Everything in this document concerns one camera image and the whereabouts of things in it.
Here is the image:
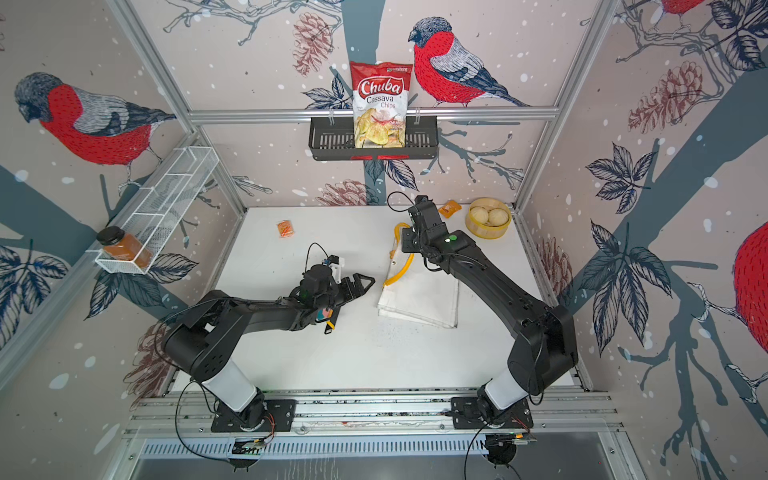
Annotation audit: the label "orange snack packet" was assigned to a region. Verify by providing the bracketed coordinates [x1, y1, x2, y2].
[277, 220, 295, 238]

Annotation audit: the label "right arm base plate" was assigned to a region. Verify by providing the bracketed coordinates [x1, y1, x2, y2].
[449, 397, 534, 431]

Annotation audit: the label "clear acrylic shelf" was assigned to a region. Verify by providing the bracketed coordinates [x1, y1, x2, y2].
[95, 146, 219, 274]

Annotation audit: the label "orange spice jar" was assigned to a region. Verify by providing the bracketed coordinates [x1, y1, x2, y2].
[96, 226, 153, 269]

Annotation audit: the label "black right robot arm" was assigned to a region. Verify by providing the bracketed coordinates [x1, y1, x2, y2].
[401, 195, 578, 425]

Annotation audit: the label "black wire basket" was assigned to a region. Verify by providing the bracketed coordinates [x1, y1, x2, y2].
[309, 115, 439, 161]

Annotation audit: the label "yellow bowl with buns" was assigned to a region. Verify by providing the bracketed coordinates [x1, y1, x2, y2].
[465, 198, 512, 240]

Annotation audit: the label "orange wrapped candy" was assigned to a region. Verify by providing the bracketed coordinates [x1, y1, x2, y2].
[438, 200, 462, 219]

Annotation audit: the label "white pouch with yellow handles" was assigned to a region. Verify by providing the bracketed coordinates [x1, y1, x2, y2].
[377, 223, 459, 329]

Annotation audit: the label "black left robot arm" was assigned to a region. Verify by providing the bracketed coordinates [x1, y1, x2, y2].
[161, 261, 375, 433]

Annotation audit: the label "red Chuba chips bag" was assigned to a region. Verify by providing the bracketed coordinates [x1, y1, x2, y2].
[350, 62, 413, 148]

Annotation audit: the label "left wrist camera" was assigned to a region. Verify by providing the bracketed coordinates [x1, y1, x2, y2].
[322, 255, 344, 284]

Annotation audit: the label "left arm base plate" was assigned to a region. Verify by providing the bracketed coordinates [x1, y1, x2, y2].
[211, 399, 297, 433]

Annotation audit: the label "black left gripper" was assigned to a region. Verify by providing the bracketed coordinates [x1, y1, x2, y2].
[315, 273, 376, 312]

